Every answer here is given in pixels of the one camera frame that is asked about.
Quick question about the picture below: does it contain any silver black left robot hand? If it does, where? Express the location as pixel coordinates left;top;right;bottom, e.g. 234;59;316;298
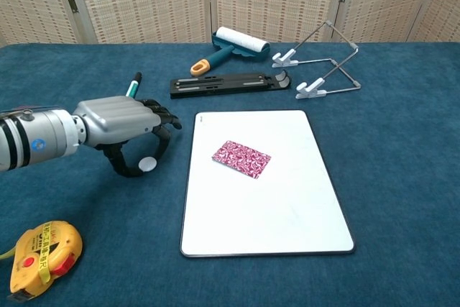
71;95;183;178

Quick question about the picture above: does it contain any white round magnet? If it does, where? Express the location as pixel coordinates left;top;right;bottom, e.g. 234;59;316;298
138;156;158;173

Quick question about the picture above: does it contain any pink patterned card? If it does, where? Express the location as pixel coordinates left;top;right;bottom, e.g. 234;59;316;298
211;139;272;181

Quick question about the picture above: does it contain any green white marker pen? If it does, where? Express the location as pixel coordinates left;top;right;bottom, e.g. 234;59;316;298
124;71;144;99

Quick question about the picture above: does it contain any black folding stand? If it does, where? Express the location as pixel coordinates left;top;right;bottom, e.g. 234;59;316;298
169;69;294;101

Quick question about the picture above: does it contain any teal lint roller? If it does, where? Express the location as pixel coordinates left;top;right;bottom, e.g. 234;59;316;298
190;26;271;77

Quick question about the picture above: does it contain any yellow tape measure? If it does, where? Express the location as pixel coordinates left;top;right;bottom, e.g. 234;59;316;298
0;219;83;303

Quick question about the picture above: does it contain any white magnetic board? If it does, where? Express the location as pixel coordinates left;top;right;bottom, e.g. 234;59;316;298
179;109;356;259

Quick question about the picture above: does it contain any blue table cloth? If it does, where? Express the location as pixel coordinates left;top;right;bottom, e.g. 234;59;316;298
0;41;460;307

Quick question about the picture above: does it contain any metal wire book stand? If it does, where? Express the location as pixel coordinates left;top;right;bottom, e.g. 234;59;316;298
271;20;361;101

